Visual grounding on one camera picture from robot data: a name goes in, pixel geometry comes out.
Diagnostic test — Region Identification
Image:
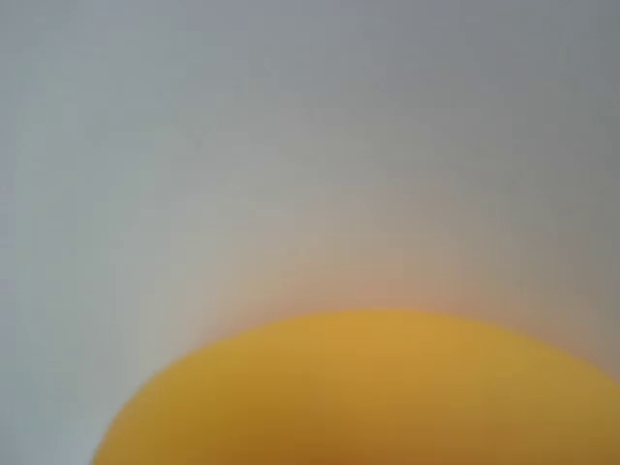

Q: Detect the yellow rubber duck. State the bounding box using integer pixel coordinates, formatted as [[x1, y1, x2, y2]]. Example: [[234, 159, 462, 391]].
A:
[[89, 308, 620, 465]]

